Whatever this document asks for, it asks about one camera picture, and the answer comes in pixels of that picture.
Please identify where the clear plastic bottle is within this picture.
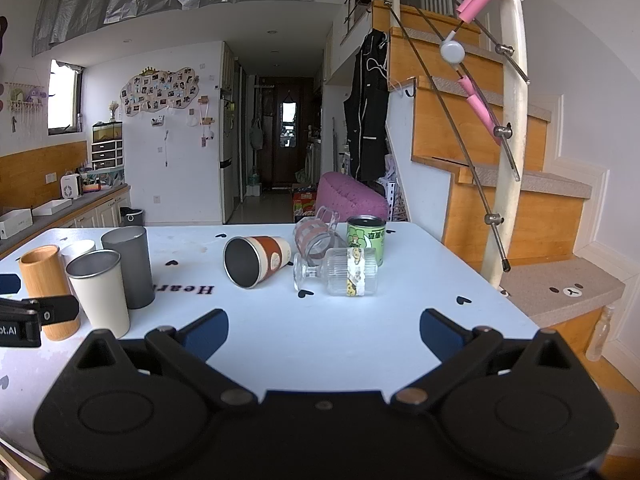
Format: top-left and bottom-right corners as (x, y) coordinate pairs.
(585, 305), (615, 363)

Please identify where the brown and white paper cup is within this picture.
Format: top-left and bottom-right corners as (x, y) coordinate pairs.
(223, 235), (292, 289)

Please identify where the fish tank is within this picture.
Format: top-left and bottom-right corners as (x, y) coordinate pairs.
(91, 121), (124, 142)

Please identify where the thin flat white box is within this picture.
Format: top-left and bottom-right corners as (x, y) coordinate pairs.
(31, 198), (74, 216)

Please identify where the small white cup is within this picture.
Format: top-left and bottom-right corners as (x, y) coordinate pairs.
(60, 240), (97, 267)

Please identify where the white drawer organizer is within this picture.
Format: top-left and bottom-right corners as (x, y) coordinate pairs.
(90, 140), (125, 170)

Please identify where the red and green box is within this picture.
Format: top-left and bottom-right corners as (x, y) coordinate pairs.
(292, 191), (321, 219)

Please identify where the bear face stair mat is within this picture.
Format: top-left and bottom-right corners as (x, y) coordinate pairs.
(497, 254), (626, 329)

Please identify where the cloud-shaped photo board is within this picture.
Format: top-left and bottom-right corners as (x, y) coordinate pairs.
(120, 66), (201, 120)

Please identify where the white railing post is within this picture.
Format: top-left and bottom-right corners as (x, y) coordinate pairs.
(481, 0), (529, 289)

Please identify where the macrame wall hanging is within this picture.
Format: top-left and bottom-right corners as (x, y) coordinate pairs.
(4, 66), (49, 137)

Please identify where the glass mug with handle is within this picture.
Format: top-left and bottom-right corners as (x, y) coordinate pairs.
(292, 206), (347, 267)

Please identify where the white refrigerator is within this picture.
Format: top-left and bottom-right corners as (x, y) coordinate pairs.
(219, 91), (237, 224)

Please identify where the round white puck light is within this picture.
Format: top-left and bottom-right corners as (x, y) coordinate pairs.
(440, 40), (466, 65)

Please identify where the wooden staircase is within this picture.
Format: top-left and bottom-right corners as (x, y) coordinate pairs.
(370, 0), (626, 361)

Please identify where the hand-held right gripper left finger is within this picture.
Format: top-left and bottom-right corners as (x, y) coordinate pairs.
(75, 308), (258, 413)

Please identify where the large flat white box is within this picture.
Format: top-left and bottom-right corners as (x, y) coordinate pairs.
(0, 209), (34, 239)

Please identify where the short pink foam tube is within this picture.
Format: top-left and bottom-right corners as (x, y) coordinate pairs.
(459, 76), (504, 147)

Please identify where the white steel-rimmed cup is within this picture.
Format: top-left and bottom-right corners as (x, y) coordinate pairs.
(66, 250), (132, 339)

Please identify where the window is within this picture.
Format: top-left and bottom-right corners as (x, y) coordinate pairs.
(47, 59), (84, 136)

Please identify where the green printed cup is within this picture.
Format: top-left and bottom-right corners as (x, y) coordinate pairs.
(346, 215), (387, 267)

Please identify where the black hanging coat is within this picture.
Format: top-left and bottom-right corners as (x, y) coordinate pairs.
(343, 29), (391, 182)

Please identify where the purple pouf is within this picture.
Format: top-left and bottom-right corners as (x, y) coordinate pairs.
(316, 171), (390, 222)

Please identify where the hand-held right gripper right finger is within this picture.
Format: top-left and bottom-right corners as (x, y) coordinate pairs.
(393, 308), (577, 413)

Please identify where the grey cup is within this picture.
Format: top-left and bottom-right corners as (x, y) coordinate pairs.
(101, 226), (156, 310)

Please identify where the white kitchen counter cabinet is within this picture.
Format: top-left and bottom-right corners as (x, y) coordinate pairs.
(0, 182), (132, 261)

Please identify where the bamboo cup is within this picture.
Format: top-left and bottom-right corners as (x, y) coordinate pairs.
(19, 244), (81, 342)

